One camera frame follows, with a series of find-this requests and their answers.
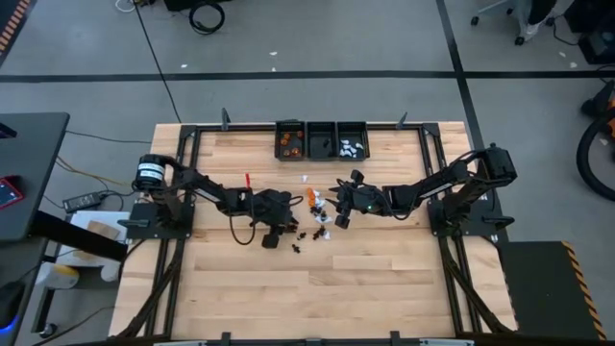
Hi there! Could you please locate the black computer mouse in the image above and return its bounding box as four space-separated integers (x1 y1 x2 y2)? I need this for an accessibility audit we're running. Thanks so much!
0 281 26 334

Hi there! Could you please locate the black coiled cable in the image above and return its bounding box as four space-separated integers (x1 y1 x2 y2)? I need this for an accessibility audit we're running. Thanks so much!
188 1 227 36

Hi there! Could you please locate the black floor cable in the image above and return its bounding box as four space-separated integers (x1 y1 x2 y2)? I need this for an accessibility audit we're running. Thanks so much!
132 0 183 124

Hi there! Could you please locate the red framed tablet device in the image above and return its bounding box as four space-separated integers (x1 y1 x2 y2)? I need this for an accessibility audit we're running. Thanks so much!
0 175 25 211

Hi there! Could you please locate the person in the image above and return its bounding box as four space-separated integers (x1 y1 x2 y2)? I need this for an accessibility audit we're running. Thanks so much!
521 0 561 43

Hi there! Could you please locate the office chair with white base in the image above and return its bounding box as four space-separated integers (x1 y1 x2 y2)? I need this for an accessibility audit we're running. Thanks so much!
469 0 535 47

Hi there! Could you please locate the black diagonal bar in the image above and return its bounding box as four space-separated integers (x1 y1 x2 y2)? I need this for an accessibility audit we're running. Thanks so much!
28 210 130 263

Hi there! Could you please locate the black equipment case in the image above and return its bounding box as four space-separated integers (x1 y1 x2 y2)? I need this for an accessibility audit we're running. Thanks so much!
578 13 615 66

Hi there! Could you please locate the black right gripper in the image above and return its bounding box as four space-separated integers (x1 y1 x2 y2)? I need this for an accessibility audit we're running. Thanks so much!
325 170 393 230

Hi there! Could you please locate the hazard-striped floor mat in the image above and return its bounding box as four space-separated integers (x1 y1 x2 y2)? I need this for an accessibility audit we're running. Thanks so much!
0 0 33 55

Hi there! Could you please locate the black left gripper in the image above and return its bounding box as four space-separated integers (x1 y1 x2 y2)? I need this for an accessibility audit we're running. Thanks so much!
252 188 299 250

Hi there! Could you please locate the black desk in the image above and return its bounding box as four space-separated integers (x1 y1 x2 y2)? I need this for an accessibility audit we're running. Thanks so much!
0 111 71 244

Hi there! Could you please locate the black power adapter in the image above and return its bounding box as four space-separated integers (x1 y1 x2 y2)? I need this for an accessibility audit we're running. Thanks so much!
61 190 108 214

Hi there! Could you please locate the white jug yellow cap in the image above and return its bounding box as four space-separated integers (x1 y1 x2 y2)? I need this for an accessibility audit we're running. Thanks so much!
34 261 81 290

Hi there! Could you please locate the black left camera cable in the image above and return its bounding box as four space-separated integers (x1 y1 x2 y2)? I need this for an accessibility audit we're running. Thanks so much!
228 210 258 246

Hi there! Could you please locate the black metal table frame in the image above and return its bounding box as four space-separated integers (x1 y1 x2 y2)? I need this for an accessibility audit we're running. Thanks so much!
114 122 518 346

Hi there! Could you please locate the white box with cardboard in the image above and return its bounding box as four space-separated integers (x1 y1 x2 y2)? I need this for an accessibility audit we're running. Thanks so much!
69 210 132 244

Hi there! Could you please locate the black hazard-striped platform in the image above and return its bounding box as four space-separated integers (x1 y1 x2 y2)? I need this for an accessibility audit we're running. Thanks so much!
497 239 609 343

